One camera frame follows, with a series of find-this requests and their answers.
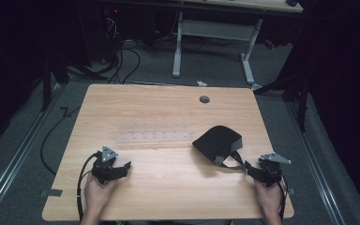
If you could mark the grey floor tape piece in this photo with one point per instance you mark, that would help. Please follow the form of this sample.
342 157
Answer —
52 192

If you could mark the person's right hand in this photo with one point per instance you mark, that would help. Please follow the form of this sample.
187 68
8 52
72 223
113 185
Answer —
272 198

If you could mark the dark computer mouse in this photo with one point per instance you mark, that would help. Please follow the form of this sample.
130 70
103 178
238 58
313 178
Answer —
292 2

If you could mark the metal floor rail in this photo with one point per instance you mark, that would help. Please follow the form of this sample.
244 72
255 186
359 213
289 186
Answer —
15 162
317 168

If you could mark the black metal stand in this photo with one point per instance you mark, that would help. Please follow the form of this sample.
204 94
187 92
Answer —
46 81
301 103

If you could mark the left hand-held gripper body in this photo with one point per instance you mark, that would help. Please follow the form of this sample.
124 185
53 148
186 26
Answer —
104 170

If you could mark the white-framed wooden desk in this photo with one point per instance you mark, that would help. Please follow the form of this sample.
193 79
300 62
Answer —
215 29

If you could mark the clear plastic ruler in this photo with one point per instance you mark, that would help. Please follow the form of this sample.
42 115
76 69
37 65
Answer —
154 137

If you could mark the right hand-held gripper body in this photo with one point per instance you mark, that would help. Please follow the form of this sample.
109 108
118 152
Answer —
270 173

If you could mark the person's left hand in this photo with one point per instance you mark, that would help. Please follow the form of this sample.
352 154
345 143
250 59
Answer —
95 195

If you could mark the white paper scrap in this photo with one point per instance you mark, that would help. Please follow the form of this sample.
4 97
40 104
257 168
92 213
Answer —
202 83

